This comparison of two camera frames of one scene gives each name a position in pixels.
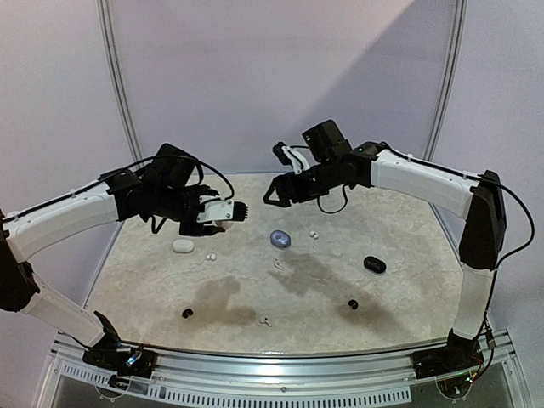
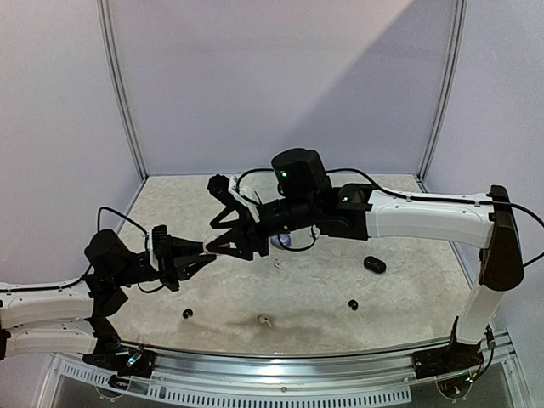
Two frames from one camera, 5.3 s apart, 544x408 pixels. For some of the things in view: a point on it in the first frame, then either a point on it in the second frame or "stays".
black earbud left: (187, 312) stays
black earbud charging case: (374, 264) stays
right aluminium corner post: (461, 20) stays
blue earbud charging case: (280, 239) stays
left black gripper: (207, 229) to (180, 259)
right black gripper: (290, 187) to (248, 228)
